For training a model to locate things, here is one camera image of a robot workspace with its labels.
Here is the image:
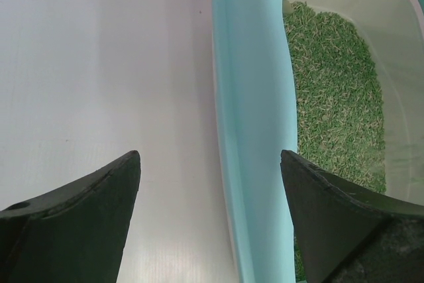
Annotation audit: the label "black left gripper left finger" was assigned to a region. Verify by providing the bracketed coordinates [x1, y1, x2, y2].
[1, 150, 140, 282]

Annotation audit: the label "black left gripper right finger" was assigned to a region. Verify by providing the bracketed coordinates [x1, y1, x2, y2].
[281, 150, 423, 282]

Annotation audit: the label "pale green litter clump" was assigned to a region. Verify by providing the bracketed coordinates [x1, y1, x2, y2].
[282, 0, 293, 15]

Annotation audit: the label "teal litter box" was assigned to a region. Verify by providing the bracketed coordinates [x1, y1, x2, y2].
[213, 0, 423, 282]

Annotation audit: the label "green cat litter pellets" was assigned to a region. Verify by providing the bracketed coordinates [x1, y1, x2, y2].
[283, 0, 388, 280]

